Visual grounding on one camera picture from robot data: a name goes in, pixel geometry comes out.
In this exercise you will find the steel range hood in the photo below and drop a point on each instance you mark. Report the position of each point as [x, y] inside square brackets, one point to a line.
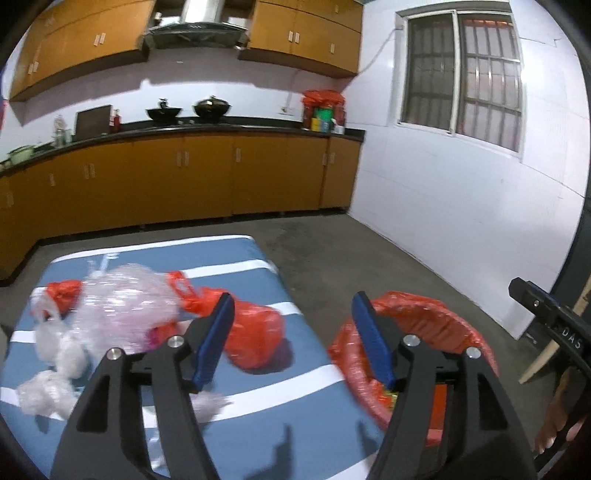
[198, 32]

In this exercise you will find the person's right hand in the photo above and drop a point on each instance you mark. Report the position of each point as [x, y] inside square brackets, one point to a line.
[561, 401]

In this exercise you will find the red bag on countertop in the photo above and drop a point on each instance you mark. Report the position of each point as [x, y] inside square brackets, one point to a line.
[323, 98]

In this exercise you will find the green box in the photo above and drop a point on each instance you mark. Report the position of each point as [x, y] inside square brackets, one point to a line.
[324, 117]

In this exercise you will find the wall power socket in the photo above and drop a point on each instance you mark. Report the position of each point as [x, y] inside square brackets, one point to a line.
[287, 110]

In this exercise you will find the blue white-striped mat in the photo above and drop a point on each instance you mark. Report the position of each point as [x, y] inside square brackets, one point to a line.
[277, 415]

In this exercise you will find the black wok with lid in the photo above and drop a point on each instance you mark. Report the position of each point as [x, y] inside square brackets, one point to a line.
[211, 109]

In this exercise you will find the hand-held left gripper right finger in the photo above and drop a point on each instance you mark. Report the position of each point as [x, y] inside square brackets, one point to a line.
[373, 341]

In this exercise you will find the clear crinkled plastic wrap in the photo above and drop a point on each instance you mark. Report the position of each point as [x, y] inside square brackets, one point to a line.
[124, 300]

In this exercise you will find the red bottle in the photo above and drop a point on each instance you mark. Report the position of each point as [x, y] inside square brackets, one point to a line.
[116, 122]

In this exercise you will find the dark cutting board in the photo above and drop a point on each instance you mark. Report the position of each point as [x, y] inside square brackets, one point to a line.
[92, 120]

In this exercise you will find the colourful wall poster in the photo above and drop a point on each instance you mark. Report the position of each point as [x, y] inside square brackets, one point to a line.
[2, 113]

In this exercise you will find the black kitchen countertop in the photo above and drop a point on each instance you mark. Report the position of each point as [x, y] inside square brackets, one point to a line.
[258, 128]

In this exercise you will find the green basin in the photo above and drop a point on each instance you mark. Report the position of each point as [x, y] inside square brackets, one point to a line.
[21, 154]

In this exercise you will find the white crumpled plastic bag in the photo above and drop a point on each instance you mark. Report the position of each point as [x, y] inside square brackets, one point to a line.
[46, 392]
[64, 353]
[213, 406]

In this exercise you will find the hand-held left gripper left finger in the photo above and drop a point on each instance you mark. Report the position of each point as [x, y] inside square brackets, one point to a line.
[213, 341]

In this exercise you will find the barred window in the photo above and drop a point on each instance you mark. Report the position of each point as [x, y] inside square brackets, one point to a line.
[461, 69]

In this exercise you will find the orange lower kitchen cabinets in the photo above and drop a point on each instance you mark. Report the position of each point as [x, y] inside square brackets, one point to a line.
[184, 184]

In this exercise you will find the orange kitchen cabinets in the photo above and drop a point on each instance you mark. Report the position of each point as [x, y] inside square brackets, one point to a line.
[69, 41]
[300, 32]
[184, 184]

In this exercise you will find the white cup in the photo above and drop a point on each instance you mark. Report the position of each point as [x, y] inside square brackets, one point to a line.
[339, 129]

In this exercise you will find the orange upper kitchen cabinets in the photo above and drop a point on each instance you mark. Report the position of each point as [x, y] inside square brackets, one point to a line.
[69, 41]
[300, 32]

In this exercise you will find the red plastic bin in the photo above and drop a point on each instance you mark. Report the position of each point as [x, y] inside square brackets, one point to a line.
[434, 314]

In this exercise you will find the red bulging plastic bag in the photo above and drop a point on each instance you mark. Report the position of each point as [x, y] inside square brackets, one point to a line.
[256, 332]

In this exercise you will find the clear bag on countertop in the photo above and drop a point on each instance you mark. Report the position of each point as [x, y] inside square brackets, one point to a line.
[59, 131]

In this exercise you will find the red knotted plastic bag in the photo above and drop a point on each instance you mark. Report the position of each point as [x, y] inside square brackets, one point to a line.
[67, 293]

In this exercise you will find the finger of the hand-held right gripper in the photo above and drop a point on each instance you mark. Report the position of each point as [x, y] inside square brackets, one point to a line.
[549, 314]

